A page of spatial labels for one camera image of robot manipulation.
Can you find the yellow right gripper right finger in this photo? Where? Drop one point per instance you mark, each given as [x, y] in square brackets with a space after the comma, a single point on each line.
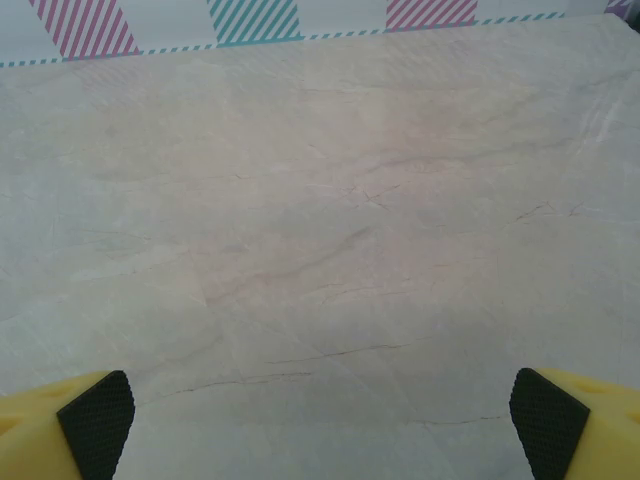
[600, 435]

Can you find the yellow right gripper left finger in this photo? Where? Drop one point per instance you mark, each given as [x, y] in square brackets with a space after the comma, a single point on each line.
[35, 435]

